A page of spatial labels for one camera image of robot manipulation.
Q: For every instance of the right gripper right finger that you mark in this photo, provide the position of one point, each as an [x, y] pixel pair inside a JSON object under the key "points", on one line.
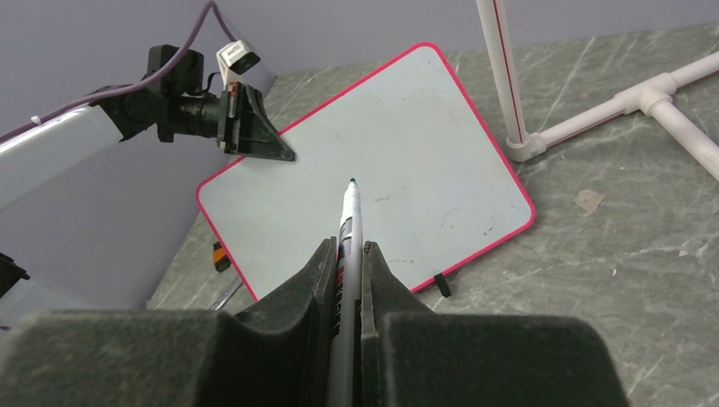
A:
{"points": [[413, 356]]}

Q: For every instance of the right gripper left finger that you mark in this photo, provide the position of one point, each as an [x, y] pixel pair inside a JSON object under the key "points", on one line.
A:
{"points": [[273, 353]]}

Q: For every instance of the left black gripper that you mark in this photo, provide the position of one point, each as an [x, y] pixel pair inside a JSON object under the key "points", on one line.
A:
{"points": [[244, 126]]}

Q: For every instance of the green white marker pen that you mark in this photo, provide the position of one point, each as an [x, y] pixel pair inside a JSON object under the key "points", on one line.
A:
{"points": [[340, 381]]}

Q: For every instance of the red framed whiteboard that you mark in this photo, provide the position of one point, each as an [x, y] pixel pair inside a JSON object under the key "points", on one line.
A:
{"points": [[436, 189]]}

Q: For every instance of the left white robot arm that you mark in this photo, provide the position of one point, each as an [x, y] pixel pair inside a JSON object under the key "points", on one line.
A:
{"points": [[174, 97]]}

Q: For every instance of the silver combination wrench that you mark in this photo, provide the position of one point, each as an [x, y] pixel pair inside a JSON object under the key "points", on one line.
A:
{"points": [[229, 292]]}

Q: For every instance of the orange black brush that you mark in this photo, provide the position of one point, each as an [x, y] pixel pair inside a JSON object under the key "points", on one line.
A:
{"points": [[220, 259]]}

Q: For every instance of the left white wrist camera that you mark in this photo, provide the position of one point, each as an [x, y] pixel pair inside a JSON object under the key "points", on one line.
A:
{"points": [[234, 60]]}

